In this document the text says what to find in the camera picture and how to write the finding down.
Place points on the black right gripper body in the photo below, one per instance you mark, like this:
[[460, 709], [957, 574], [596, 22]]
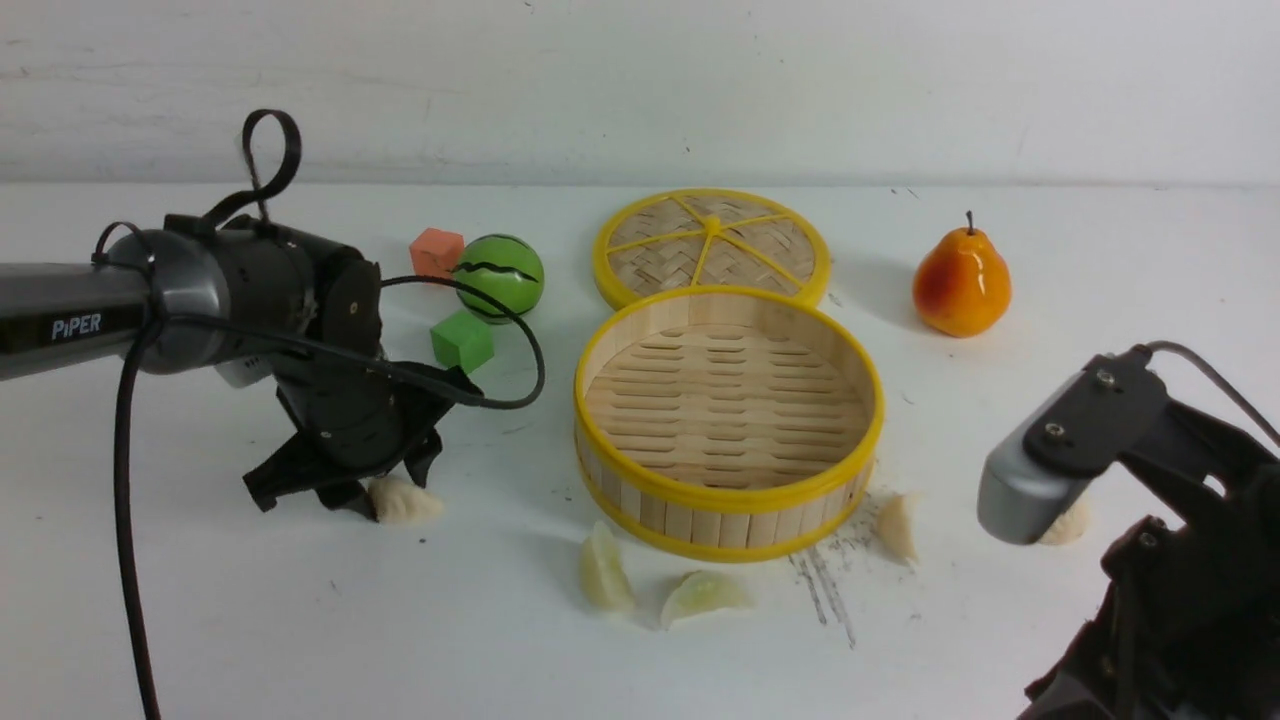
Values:
[[1187, 630]]

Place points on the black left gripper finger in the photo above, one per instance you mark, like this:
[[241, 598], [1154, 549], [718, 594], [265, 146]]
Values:
[[352, 496]]

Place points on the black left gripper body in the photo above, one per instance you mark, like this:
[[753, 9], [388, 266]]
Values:
[[352, 424]]

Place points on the cream dumpling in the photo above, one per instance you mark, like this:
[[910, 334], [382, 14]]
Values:
[[398, 501], [894, 526], [1071, 525]]

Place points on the pale green dumpling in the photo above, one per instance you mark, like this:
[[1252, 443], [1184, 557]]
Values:
[[701, 592], [601, 576]]

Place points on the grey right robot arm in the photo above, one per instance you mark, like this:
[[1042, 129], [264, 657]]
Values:
[[1210, 473]]

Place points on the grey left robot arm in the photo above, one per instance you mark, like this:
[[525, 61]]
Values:
[[252, 300]]

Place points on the bamboo steamer tray yellow rim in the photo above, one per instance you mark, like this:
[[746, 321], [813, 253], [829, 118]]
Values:
[[726, 424]]

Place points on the woven bamboo steamer lid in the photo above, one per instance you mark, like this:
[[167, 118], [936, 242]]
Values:
[[704, 237]]

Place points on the green foam cube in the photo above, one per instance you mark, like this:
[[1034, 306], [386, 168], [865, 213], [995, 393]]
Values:
[[462, 341]]

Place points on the orange foam cube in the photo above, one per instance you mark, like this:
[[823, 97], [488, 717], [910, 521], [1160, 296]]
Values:
[[435, 253]]

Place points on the green striped watermelon ball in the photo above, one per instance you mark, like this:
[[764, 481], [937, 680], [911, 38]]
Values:
[[504, 267]]

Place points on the orange yellow toy pear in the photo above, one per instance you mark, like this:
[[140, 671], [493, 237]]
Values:
[[963, 286]]

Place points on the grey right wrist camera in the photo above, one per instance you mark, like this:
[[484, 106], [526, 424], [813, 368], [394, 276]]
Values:
[[1041, 468]]

